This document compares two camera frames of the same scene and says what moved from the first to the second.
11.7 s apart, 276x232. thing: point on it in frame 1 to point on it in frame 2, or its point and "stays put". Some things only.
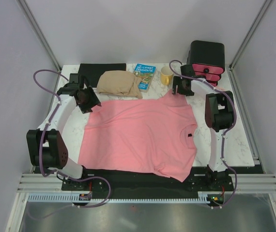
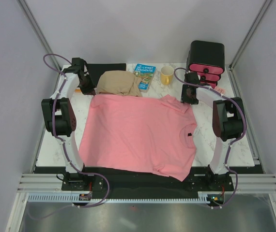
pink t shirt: x=156 y=135 stays put
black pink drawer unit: x=208 y=60 stays put
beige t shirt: x=119 y=82 stays put
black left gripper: x=93 y=101 to x=91 y=88
